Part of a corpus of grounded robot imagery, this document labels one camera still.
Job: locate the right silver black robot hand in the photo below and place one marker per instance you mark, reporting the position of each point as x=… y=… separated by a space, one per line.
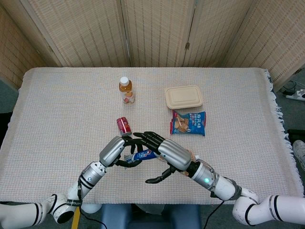
x=174 y=155

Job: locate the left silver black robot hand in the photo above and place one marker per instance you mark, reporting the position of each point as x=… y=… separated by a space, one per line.
x=112 y=150

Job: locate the blue and white toothpaste tube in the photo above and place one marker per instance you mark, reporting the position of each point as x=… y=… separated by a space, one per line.
x=143 y=155

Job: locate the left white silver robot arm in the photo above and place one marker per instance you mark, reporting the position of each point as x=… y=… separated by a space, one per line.
x=93 y=174

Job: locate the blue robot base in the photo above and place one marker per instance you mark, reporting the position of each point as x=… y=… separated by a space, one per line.
x=147 y=218

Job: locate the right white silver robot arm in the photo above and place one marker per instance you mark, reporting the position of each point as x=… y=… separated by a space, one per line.
x=226 y=186

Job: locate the brown spout pouch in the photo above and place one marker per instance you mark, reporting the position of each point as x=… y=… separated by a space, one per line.
x=194 y=158

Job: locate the red soda can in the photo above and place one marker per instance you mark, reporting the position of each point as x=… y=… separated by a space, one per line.
x=123 y=125

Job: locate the blue snack bag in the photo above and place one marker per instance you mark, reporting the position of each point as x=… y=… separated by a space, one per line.
x=193 y=124

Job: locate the beige lidded lunch box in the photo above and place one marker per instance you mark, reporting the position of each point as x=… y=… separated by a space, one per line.
x=183 y=96

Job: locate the juice bottle with white cap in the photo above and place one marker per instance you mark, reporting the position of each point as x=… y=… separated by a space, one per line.
x=126 y=91

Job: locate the pale woven tablecloth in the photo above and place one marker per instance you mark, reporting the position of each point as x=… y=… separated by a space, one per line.
x=59 y=119

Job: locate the white round table foot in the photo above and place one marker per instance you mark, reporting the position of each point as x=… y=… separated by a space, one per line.
x=91 y=208

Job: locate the yellow floor tape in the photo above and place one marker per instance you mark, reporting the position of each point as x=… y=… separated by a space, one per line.
x=75 y=220

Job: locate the brass screen hinge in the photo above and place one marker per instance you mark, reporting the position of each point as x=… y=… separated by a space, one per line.
x=187 y=45

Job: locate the woven folding screen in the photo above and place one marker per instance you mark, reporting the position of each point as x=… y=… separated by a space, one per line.
x=155 y=31

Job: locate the white grey shoe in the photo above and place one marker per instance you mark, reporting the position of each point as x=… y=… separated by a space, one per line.
x=299 y=152

